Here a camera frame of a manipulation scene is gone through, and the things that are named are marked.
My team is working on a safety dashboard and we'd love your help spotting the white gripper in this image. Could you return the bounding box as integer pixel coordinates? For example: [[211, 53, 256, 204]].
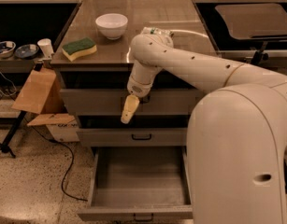
[[121, 61, 162, 124]]

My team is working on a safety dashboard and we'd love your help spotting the grey top drawer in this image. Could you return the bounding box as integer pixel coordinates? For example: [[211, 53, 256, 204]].
[[60, 89, 204, 116]]

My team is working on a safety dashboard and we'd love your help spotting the grey drawer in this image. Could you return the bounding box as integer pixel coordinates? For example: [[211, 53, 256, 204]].
[[78, 147, 193, 222], [77, 128, 187, 147], [60, 89, 204, 116]]

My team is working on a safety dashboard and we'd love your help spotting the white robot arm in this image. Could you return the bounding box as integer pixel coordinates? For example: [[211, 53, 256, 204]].
[[127, 34, 287, 224]]

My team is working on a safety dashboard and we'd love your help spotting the grey drawer cabinet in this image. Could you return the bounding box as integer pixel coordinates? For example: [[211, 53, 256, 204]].
[[50, 0, 217, 152]]

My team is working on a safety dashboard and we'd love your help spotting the grey middle drawer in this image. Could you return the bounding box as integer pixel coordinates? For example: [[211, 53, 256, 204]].
[[77, 128, 187, 147]]

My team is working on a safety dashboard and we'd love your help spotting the grey bottom drawer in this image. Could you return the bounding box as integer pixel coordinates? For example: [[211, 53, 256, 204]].
[[78, 147, 193, 222]]

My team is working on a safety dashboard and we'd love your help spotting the open cardboard box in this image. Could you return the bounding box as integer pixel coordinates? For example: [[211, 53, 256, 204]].
[[12, 68, 79, 143]]

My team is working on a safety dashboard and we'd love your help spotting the white ceramic bowl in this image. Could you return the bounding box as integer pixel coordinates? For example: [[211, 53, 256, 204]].
[[95, 13, 128, 40]]

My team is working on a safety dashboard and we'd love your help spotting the green yellow sponge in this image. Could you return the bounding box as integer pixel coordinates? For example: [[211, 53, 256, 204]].
[[62, 37, 97, 62]]

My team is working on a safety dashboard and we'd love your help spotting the white paper cup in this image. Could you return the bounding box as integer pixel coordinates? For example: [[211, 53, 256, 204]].
[[37, 38, 54, 58]]

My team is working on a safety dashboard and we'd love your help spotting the dark blue plate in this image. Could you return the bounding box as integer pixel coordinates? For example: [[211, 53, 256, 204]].
[[14, 44, 39, 59]]

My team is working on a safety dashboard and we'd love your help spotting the blue patterned bowl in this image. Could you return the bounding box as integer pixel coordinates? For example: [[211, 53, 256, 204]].
[[0, 41, 16, 59]]

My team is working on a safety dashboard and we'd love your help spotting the black office chair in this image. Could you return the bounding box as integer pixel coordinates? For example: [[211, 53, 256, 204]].
[[215, 3, 287, 65]]

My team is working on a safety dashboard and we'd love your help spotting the black floor cable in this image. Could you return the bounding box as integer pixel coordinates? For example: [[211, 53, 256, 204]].
[[22, 117, 89, 203]]

